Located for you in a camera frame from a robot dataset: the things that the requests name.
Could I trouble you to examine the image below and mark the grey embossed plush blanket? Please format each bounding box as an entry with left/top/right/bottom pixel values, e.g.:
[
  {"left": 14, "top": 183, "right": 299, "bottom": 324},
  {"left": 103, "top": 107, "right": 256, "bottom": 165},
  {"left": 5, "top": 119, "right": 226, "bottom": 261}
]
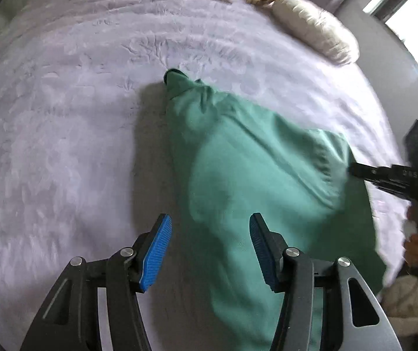
[{"left": 0, "top": 0, "right": 401, "bottom": 350}]

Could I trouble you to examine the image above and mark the white sleeve right forearm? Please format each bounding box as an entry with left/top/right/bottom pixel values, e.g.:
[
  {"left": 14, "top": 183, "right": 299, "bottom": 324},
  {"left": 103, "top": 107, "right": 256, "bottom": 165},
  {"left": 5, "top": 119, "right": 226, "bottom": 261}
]
[{"left": 381, "top": 276, "right": 418, "bottom": 336}]

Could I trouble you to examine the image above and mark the cream quilted pillow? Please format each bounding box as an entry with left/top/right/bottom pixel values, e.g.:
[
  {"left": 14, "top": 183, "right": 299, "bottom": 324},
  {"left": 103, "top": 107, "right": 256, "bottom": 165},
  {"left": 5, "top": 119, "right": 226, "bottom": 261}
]
[{"left": 272, "top": 0, "right": 360, "bottom": 66}]

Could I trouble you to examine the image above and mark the green button-up shirt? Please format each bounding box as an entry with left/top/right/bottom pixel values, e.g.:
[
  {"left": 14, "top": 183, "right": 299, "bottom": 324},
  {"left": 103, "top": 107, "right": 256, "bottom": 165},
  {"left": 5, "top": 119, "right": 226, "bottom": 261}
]
[{"left": 164, "top": 69, "right": 386, "bottom": 350}]

